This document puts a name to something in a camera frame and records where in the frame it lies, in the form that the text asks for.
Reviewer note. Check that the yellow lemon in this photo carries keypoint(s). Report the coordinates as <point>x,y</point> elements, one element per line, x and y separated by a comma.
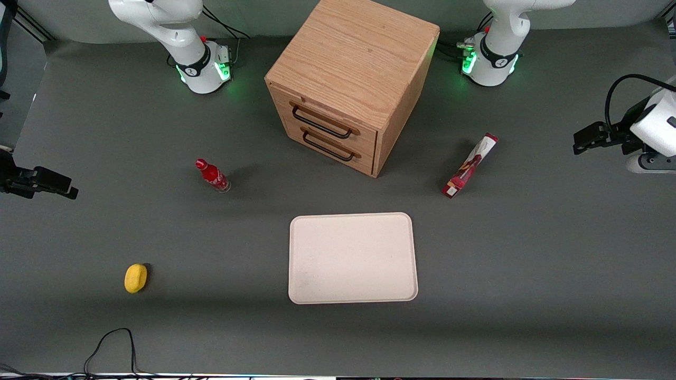
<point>135,278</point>

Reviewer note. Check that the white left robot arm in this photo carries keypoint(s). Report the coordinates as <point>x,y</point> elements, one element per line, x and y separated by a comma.
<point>496,58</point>

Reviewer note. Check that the red cola bottle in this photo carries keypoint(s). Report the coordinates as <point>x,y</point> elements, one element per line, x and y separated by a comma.
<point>213,176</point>

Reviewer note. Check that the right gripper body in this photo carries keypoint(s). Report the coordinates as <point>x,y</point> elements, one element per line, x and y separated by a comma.
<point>11,180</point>

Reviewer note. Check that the dark grey table mat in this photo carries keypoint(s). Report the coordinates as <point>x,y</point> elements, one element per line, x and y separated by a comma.
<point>528,264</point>

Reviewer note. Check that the cream rectangular tray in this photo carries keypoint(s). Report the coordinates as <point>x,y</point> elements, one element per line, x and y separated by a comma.
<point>351,258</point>

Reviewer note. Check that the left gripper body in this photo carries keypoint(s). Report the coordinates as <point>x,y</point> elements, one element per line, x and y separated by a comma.
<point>624,135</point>

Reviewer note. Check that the red cookie box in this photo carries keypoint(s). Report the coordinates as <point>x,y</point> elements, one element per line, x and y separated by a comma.
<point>470,166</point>

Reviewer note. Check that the wooden drawer front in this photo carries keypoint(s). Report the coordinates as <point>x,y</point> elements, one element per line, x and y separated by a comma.
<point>367,163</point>
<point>369,140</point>

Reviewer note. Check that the wooden drawer cabinet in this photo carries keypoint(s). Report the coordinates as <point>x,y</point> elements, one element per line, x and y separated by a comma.
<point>354,53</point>

